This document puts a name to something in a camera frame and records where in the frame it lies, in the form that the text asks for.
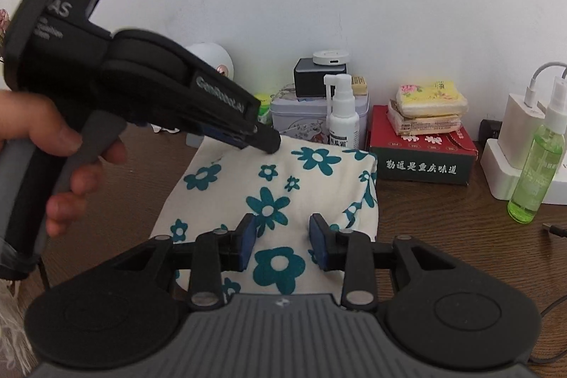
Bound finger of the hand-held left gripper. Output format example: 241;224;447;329
188;125;251;151
239;122;283;154

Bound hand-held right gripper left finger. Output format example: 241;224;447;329
114;213;258;311

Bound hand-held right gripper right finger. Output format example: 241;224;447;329
308;213;457;311

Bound cream garment with teal flowers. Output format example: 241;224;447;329
150;134;380;303

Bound person's left hand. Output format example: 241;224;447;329
0;88;129;238

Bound grey floral tin box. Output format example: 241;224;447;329
270;83;371;149

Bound small black box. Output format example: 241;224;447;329
293;58;350;99

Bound white spray bottle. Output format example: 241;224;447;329
323;73;361;149

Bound white round robot speaker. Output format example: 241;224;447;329
183;42;235;80

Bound white round device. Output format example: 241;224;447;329
312;49;350;68

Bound red and black box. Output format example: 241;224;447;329
367;104;479;186

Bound beige tissue packet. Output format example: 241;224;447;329
387;99;464;136

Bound white power strip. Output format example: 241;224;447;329
480;136;567;206

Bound green spray bottle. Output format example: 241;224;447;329
507;77;567;225

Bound white charger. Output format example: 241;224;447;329
498;92;548;167

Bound white cable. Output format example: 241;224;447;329
524;60;567;107

